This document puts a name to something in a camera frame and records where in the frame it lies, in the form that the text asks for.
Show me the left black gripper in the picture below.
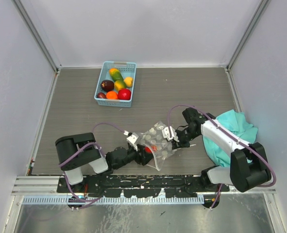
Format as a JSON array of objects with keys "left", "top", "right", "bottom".
[{"left": 114, "top": 143, "right": 154, "bottom": 169}]

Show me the small red fake fruit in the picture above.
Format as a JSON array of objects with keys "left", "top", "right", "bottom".
[{"left": 144, "top": 146, "right": 157, "bottom": 154}]

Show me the clear zip top bag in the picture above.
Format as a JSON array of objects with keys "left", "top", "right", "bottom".
[{"left": 138, "top": 121, "right": 177, "bottom": 171}]

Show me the orange fake fruit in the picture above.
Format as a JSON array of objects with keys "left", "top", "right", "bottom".
[{"left": 106, "top": 91, "right": 118, "bottom": 100}]

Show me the red fake apple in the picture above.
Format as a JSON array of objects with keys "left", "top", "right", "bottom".
[{"left": 118, "top": 88, "right": 132, "bottom": 100}]

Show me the small dark purple fake fruit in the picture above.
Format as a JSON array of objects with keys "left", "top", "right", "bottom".
[{"left": 96, "top": 92, "right": 106, "bottom": 99}]

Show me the yellow green fake mango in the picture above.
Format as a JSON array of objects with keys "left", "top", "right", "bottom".
[{"left": 114, "top": 80, "right": 127, "bottom": 91}]

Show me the yellow fake peach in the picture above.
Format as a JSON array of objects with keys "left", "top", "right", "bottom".
[{"left": 124, "top": 77, "right": 134, "bottom": 88}]

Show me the green orange fake mango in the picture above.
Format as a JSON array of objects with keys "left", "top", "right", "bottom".
[{"left": 109, "top": 68, "right": 124, "bottom": 82}]

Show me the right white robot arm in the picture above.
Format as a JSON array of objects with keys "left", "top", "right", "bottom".
[{"left": 168, "top": 106, "right": 277, "bottom": 193}]

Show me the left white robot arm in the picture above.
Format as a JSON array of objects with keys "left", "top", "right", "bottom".
[{"left": 55, "top": 131, "right": 153, "bottom": 192}]

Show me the teal cloth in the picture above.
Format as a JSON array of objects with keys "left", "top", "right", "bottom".
[{"left": 202, "top": 109, "right": 259, "bottom": 170}]

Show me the light blue plastic basket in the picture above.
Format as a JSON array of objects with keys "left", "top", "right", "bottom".
[{"left": 94, "top": 61, "right": 136, "bottom": 108}]

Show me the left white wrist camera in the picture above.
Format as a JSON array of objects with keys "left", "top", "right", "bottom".
[{"left": 123, "top": 131, "right": 139, "bottom": 151}]

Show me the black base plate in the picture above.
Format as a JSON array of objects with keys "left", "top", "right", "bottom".
[{"left": 71, "top": 175, "right": 219, "bottom": 198}]

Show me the grey slotted cable duct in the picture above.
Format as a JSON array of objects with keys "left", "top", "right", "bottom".
[{"left": 22, "top": 195, "right": 204, "bottom": 205}]

